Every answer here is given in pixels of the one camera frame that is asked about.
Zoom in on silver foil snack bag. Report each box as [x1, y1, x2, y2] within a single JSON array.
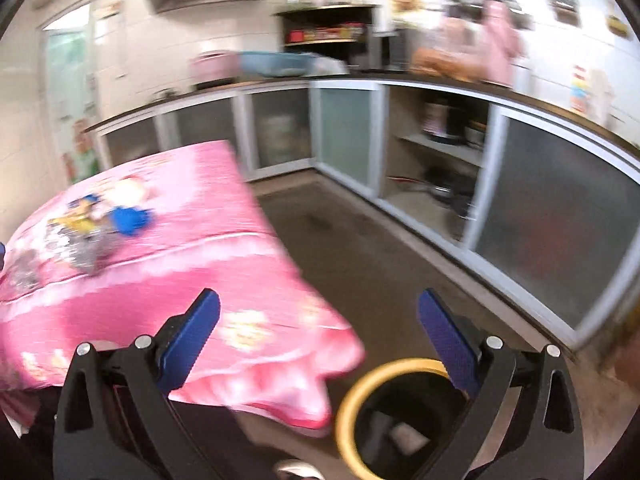
[[44, 223, 120, 275]]

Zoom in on blue wrapper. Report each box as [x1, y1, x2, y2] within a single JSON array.
[[108, 207, 152, 236]]

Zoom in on yellow rimmed black trash bin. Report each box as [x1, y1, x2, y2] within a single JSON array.
[[334, 358, 449, 480]]

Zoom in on white kitchen cabinet run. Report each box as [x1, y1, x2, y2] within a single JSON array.
[[91, 75, 639, 350]]

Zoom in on pink floral tablecloth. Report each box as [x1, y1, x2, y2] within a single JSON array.
[[1, 141, 364, 431]]

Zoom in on bag of orange snacks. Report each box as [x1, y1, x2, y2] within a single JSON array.
[[409, 47, 484, 81]]

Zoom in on pink thermos flask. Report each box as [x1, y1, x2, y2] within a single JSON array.
[[440, 18, 478, 56], [480, 0, 524, 88]]

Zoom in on glass door with flower decals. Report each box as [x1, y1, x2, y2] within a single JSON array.
[[41, 2, 100, 183]]

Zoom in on blue plastic basin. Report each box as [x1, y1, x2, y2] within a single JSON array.
[[240, 51, 314, 78]]

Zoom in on dark wooden spice shelf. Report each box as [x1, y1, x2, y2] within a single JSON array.
[[273, 3, 378, 70]]

